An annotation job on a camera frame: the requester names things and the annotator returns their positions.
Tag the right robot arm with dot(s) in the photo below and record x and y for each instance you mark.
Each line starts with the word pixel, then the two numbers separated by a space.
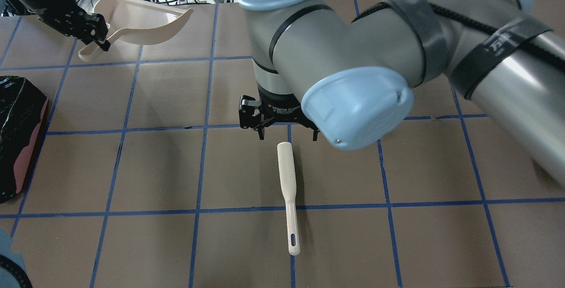
pixel 353 82

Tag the beige hand brush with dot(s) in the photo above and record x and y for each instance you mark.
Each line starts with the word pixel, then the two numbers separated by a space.
pixel 288 183

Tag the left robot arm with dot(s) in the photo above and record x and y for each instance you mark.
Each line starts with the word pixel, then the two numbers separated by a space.
pixel 69 19

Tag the black lined bin left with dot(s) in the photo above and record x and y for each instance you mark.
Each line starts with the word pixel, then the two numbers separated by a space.
pixel 22 110

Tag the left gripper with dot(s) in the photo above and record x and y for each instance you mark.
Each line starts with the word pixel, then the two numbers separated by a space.
pixel 54 10

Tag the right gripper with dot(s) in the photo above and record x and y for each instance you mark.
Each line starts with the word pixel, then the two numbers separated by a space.
pixel 281 110

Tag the beige plastic dustpan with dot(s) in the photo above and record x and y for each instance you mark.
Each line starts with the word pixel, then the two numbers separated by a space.
pixel 140 22

